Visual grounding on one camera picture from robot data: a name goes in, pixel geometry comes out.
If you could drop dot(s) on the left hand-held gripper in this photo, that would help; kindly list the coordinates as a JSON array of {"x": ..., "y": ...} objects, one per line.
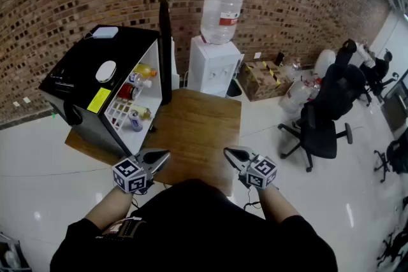
[{"x": 129, "y": 175}]

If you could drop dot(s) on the yellow sticker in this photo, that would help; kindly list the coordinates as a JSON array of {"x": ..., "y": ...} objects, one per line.
[{"x": 99, "y": 101}]

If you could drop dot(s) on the cardboard box striped tape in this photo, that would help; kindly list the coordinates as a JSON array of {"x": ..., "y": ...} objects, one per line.
[{"x": 258, "y": 83}]

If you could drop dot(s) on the person's right forearm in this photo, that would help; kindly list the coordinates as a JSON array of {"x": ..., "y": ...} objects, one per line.
[{"x": 274, "y": 204}]

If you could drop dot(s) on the small black object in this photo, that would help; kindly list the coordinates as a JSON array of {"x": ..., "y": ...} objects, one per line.
[{"x": 280, "y": 59}]

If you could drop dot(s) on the clear bottle blue label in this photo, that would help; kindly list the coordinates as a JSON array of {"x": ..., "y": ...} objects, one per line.
[{"x": 137, "y": 79}]

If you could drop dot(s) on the white oval device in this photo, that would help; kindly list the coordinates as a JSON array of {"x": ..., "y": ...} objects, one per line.
[{"x": 106, "y": 71}]

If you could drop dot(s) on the crumpled clear plastic bottle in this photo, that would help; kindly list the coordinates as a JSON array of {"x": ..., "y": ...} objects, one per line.
[{"x": 292, "y": 70}]

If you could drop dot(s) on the yellow tea bottle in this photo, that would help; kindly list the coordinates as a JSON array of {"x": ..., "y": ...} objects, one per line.
[{"x": 144, "y": 111}]

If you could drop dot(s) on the dark waste bin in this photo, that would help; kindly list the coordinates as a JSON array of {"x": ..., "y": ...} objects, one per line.
[{"x": 234, "y": 90}]

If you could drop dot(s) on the person's left forearm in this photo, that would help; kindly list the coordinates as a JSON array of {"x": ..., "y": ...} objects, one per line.
[{"x": 108, "y": 210}]

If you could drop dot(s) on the clear jug red cap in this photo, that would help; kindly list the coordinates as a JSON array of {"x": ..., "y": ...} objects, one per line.
[{"x": 314, "y": 89}]

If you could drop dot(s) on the black mini fridge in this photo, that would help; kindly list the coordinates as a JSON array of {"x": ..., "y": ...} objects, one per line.
[{"x": 79, "y": 57}]

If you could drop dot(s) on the black office chair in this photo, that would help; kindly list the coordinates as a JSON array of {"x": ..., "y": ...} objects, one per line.
[{"x": 322, "y": 133}]

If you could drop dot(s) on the person's black shirt torso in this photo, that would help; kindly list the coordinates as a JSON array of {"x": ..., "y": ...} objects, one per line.
[{"x": 191, "y": 232}]

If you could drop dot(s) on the white rectangular device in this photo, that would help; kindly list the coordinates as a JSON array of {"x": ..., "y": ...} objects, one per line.
[{"x": 105, "y": 32}]

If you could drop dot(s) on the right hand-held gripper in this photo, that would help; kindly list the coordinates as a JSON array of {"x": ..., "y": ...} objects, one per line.
[{"x": 261, "y": 172}]

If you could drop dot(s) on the white water dispenser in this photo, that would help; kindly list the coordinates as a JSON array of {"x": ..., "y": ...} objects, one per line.
[{"x": 207, "y": 63}]

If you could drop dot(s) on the black swivel chair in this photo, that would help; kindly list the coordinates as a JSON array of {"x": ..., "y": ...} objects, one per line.
[{"x": 398, "y": 156}]

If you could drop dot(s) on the clear water jug red label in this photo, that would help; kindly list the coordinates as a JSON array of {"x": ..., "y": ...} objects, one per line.
[{"x": 220, "y": 6}]

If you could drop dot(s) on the white wall outlet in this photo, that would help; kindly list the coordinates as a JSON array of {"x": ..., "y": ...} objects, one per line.
[{"x": 257, "y": 55}]

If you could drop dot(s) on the red soda can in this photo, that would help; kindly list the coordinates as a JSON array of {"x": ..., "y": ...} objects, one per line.
[{"x": 126, "y": 91}]

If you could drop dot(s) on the blue drink can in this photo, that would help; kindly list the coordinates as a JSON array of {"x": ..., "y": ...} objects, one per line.
[{"x": 136, "y": 122}]

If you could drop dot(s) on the orange juice bottle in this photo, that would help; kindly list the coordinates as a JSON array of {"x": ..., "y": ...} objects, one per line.
[{"x": 143, "y": 69}]

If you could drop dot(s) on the white rounded appliance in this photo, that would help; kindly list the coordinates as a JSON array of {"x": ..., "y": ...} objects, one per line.
[{"x": 323, "y": 62}]

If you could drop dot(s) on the black chair base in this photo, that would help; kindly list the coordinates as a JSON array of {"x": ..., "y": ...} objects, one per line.
[{"x": 395, "y": 245}]

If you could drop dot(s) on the wooden table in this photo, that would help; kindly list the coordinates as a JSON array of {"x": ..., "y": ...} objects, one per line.
[{"x": 197, "y": 124}]

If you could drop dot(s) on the empty clear water jug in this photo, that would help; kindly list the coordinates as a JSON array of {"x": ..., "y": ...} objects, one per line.
[{"x": 293, "y": 95}]

